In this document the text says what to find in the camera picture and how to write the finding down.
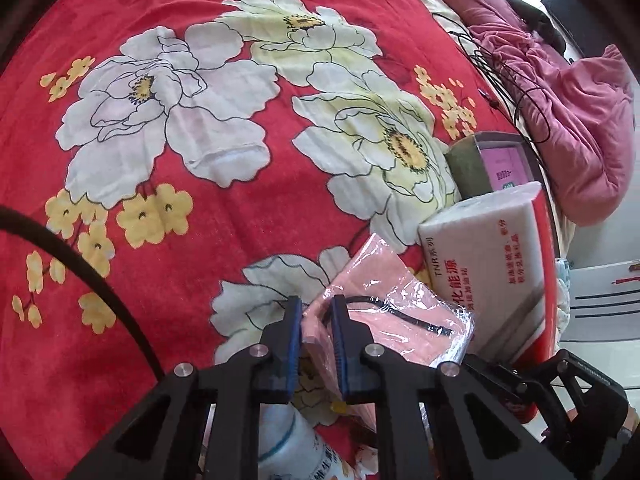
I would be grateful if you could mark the grey tray with pink book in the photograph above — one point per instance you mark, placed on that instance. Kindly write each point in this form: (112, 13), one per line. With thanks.
(492, 161)

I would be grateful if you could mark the black monitor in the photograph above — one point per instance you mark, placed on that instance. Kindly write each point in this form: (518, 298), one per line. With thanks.
(586, 32)

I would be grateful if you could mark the white orange vitamin bottle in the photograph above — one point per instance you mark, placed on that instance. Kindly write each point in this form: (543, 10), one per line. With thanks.
(289, 448)

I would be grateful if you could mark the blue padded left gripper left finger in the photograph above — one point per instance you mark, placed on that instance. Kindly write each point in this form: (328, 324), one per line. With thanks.
(278, 373)

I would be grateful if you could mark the red white tissue box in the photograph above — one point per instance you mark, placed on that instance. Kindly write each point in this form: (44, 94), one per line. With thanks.
(494, 255)

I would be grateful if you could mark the pink crumpled duvet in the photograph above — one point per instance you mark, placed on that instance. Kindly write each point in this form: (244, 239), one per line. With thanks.
(580, 115)

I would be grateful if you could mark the red floral blanket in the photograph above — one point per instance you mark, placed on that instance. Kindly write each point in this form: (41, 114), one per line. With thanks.
(210, 158)

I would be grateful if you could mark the cream bed sheet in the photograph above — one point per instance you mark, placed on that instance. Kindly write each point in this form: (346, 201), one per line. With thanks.
(564, 230)

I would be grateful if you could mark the pink cloth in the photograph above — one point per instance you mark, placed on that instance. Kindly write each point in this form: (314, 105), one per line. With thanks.
(403, 314)

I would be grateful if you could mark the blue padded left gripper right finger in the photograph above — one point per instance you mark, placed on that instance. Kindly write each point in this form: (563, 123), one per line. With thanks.
(357, 381)

